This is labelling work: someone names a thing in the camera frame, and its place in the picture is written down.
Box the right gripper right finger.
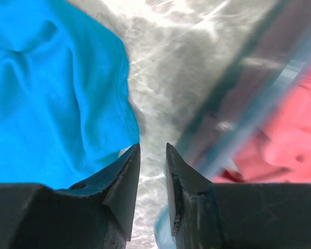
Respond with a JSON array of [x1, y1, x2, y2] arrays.
[[166, 144, 311, 248]]

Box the blue t-shirt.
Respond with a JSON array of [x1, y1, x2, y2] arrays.
[[0, 1, 139, 189]]

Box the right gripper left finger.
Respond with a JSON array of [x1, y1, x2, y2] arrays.
[[0, 144, 140, 248]]

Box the salmon pink t-shirt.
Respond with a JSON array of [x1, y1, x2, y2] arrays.
[[212, 67, 311, 183]]

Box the teal plastic basket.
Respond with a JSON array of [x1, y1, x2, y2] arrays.
[[154, 1, 311, 248]]

